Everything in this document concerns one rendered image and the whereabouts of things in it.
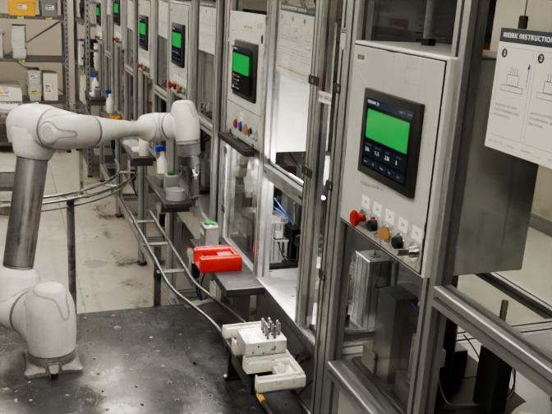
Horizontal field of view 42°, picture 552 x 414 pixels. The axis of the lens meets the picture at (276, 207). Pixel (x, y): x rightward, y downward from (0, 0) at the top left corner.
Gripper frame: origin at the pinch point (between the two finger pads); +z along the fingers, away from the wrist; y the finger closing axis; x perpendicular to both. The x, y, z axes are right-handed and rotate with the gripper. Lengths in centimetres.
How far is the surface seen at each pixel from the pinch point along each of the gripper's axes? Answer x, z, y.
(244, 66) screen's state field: -18, -51, -27
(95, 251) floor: 30, 61, 264
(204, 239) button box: -0.4, 11.9, -6.7
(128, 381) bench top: 38, 45, -49
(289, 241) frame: -30.2, 15.8, -19.4
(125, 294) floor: 19, 76, 183
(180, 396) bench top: 24, 49, -61
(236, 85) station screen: -17, -45, -17
